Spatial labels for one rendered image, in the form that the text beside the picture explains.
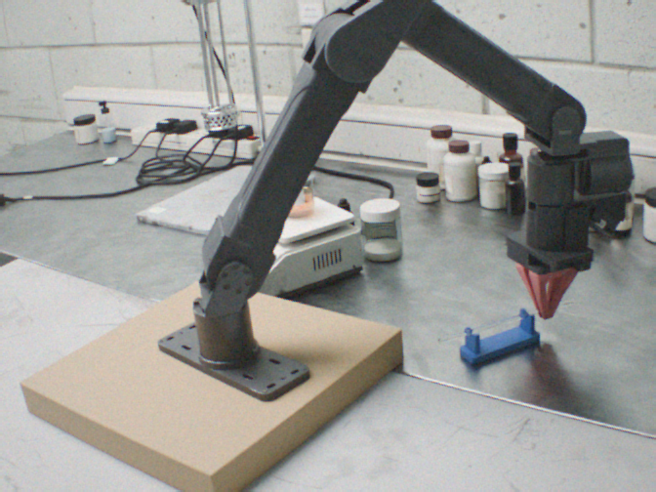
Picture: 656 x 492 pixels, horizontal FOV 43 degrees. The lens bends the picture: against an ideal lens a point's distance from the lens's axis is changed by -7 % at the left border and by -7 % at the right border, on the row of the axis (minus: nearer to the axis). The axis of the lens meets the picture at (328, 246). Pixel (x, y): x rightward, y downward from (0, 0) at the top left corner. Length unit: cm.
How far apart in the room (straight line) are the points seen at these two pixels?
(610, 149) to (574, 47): 52
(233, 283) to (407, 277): 40
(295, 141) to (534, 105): 26
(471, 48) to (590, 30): 62
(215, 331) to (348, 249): 36
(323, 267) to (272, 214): 34
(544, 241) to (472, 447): 27
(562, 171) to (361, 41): 28
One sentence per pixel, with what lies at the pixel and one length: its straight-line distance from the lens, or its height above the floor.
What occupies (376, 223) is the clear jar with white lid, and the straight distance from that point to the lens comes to 130.
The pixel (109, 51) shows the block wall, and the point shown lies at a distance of 233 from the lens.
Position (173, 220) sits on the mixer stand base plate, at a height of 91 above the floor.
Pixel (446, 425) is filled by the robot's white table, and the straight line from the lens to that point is 95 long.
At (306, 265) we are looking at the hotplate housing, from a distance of 124.
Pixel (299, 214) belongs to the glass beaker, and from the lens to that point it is 127.
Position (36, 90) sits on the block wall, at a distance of 266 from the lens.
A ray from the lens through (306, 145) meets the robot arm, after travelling 91.
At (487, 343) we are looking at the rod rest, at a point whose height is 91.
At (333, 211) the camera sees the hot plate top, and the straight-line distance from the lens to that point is 129.
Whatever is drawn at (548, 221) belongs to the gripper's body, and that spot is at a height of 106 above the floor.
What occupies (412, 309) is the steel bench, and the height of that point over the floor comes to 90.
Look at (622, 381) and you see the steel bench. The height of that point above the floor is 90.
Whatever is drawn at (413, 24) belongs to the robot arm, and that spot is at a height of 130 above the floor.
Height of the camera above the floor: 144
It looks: 23 degrees down
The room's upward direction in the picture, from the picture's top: 6 degrees counter-clockwise
